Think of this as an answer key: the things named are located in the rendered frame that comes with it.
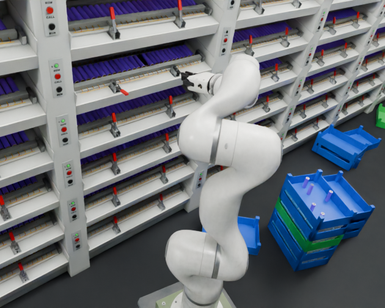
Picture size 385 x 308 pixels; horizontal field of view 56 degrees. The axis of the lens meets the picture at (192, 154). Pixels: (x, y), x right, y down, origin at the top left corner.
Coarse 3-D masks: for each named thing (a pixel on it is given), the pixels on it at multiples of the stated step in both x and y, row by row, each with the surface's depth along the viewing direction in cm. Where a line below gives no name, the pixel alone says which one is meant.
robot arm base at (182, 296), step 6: (180, 294) 130; (174, 300) 128; (180, 300) 128; (186, 300) 112; (174, 306) 127; (180, 306) 127; (186, 306) 114; (192, 306) 111; (198, 306) 110; (204, 306) 110; (210, 306) 111; (216, 306) 115
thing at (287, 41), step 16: (240, 32) 171; (256, 32) 177; (272, 32) 181; (288, 32) 185; (304, 32) 190; (240, 48) 167; (256, 48) 171; (272, 48) 175; (288, 48) 181; (304, 48) 193
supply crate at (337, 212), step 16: (288, 176) 179; (304, 176) 185; (320, 176) 186; (288, 192) 180; (304, 192) 182; (320, 192) 183; (304, 208) 169; (320, 208) 174; (336, 208) 175; (320, 224) 161; (336, 224) 165
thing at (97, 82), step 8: (192, 56) 148; (200, 56) 149; (160, 64) 138; (168, 64) 140; (176, 64) 143; (128, 72) 130; (136, 72) 132; (144, 72) 134; (152, 72) 136; (88, 80) 122; (96, 80) 123; (104, 80) 124; (80, 88) 120
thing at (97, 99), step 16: (192, 48) 155; (192, 64) 149; (208, 64) 151; (144, 80) 134; (160, 80) 137; (176, 80) 141; (80, 96) 120; (96, 96) 122; (112, 96) 124; (128, 96) 130; (80, 112) 120
